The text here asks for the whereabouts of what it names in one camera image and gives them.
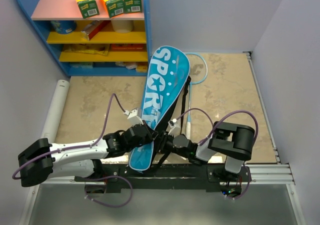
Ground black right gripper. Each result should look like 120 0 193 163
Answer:
147 130 189 158

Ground blue sport racket bag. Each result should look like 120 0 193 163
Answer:
129 45 190 174

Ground blue badminton racket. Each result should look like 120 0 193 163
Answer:
183 51 209 140

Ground white shuttlecock tube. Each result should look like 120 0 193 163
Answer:
41 79 70 143

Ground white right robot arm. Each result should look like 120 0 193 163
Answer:
157 122 256 182

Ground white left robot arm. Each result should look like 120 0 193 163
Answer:
12 123 158 187

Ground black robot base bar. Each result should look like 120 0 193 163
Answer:
74 163 252 196

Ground silver orange snack pack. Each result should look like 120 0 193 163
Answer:
81 20 105 41

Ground yellow white small packs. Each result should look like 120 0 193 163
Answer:
115 61 148 73

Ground blue green bottom boxes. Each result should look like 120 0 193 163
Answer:
61 62 94 69

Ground blue shelf unit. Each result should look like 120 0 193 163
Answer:
17 0 150 77

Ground red flat box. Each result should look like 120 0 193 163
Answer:
110 43 144 51

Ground yellow snack bags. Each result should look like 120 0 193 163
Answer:
62 44 110 56

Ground blue round can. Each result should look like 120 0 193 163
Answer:
50 20 77 35

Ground orange green box middle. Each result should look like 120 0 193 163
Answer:
100 0 125 19

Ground orange green box left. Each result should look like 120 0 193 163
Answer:
75 0 100 19

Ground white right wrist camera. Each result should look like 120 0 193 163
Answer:
168 118 181 137

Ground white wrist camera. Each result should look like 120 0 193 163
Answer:
123 107 144 126
168 118 181 137

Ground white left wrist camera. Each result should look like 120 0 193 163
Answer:
123 107 144 126

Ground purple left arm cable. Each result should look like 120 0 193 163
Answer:
12 93 128 180

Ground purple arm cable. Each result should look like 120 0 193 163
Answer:
12 93 128 180
172 107 259 146

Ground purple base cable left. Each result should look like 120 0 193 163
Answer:
83 174 134 207

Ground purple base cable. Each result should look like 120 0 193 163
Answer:
83 174 134 207
223 167 251 201

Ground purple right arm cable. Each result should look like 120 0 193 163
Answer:
172 107 259 146

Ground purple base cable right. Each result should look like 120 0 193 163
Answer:
223 167 251 201

